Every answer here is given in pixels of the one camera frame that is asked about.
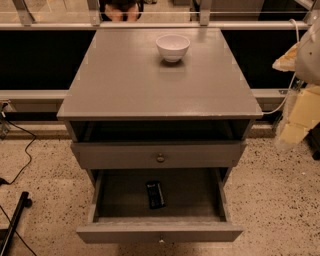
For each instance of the dark blueberry rxbar wrapper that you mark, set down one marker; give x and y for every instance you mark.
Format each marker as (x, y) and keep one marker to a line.
(155, 196)

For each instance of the white ceramic bowl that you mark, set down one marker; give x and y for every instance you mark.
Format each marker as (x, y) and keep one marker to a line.
(172, 47)

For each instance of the seated person in background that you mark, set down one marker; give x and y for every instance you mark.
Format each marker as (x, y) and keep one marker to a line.
(121, 10)

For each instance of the black stand leg with wheel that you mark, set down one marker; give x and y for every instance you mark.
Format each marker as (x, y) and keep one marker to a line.
(7, 234)

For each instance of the grey wooden drawer cabinet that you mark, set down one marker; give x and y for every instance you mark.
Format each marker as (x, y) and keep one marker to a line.
(125, 92)

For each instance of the round brass drawer knob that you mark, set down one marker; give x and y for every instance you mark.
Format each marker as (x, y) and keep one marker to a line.
(160, 158)

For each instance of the grey metal railing frame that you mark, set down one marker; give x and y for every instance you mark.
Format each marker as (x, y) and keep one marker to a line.
(50, 16)

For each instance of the open grey lower drawer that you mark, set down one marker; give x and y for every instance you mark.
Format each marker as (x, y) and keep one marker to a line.
(195, 208)

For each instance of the closed grey upper drawer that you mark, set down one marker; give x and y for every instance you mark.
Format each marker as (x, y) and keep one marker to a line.
(143, 155)

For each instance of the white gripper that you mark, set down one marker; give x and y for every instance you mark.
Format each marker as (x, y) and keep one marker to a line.
(309, 62)

